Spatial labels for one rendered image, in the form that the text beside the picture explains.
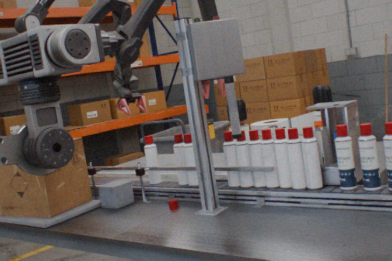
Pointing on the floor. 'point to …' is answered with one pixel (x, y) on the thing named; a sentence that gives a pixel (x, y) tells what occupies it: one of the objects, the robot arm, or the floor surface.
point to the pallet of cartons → (277, 85)
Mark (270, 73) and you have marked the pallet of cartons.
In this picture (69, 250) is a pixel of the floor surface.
